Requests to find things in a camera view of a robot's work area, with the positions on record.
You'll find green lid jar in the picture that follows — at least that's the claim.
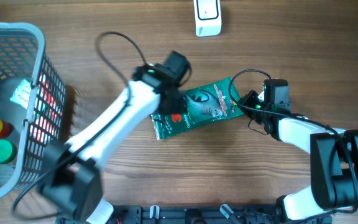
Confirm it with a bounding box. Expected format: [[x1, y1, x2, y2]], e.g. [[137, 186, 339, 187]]
[[0, 139, 17, 164]]

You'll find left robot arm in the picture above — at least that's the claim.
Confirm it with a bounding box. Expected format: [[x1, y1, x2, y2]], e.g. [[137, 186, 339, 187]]
[[37, 62, 191, 223]]

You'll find right black cable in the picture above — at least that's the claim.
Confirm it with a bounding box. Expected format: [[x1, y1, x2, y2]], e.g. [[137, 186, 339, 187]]
[[228, 68, 358, 215]]

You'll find black cable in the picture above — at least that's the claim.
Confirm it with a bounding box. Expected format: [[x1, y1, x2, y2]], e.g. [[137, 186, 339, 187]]
[[228, 68, 358, 215], [11, 30, 149, 220]]

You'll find left black cable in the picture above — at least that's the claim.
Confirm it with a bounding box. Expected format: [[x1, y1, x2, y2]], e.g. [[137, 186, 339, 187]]
[[11, 30, 149, 220]]

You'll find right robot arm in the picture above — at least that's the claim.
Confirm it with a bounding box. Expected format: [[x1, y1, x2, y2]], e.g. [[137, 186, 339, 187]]
[[237, 90, 358, 223]]

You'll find white barcode scanner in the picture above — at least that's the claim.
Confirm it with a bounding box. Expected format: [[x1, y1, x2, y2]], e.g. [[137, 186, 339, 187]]
[[193, 0, 222, 37]]

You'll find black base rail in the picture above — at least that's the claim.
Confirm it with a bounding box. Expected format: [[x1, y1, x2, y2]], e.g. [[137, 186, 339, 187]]
[[55, 203, 333, 224]]

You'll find grey plastic mesh basket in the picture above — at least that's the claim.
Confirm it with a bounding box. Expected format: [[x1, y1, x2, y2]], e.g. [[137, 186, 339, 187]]
[[0, 22, 67, 198]]

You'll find white orange small packet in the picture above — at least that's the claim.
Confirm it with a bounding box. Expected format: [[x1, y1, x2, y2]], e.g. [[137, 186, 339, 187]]
[[10, 80, 32, 109]]

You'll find green 3M gloves packet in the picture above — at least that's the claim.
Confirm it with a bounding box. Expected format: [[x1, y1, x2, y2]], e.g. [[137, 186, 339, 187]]
[[151, 77, 244, 140]]

